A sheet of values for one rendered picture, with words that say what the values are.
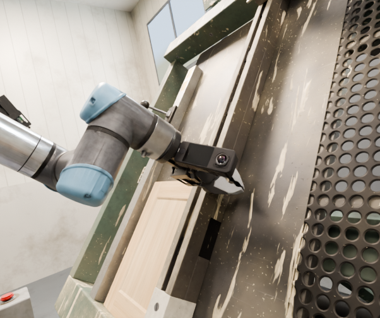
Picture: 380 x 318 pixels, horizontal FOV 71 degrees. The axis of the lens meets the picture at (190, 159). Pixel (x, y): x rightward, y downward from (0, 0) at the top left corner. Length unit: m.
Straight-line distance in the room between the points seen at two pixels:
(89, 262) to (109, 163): 0.80
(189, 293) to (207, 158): 0.29
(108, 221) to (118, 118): 0.78
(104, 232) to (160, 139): 0.77
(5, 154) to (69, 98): 3.97
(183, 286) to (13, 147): 0.40
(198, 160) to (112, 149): 0.15
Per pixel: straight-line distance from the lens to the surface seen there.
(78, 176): 0.41
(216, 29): 1.25
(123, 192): 1.19
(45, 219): 4.24
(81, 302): 1.02
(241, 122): 0.70
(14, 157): 0.52
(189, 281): 0.60
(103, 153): 0.42
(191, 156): 0.49
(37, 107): 4.36
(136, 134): 0.46
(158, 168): 0.99
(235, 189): 0.58
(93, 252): 1.18
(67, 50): 4.73
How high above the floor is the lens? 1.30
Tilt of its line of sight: 2 degrees down
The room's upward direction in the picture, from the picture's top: 11 degrees counter-clockwise
